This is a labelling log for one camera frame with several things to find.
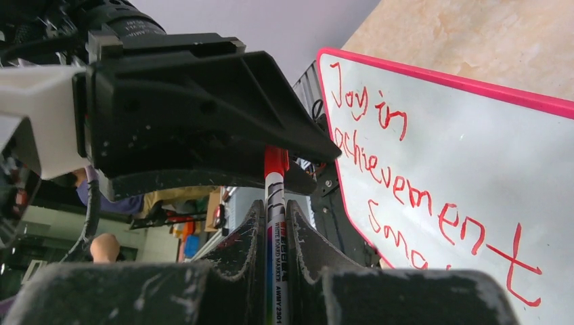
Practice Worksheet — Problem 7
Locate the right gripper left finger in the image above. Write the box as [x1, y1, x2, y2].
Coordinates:
[4, 200, 266, 324]

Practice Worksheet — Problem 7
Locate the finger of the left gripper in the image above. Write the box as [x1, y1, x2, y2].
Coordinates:
[96, 159, 319, 202]

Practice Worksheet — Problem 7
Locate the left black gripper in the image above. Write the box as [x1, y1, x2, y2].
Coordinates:
[1, 1, 341, 168]

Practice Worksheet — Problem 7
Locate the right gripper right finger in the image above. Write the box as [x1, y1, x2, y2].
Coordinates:
[287, 200, 518, 324]

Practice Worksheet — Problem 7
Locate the red whiteboard marker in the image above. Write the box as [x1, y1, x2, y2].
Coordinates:
[265, 172, 290, 324]

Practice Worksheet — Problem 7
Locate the red marker cap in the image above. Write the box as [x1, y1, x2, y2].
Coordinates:
[264, 145, 290, 177]

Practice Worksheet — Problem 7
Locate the pink framed whiteboard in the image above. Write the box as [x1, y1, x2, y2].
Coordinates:
[317, 48, 573, 324]

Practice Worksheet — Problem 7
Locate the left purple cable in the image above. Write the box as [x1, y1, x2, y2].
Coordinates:
[58, 166, 102, 265]

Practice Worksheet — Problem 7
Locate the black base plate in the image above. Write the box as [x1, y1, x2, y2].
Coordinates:
[309, 112, 382, 270]

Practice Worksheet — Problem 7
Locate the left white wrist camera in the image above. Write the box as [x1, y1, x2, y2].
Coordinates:
[1, 65, 89, 179]

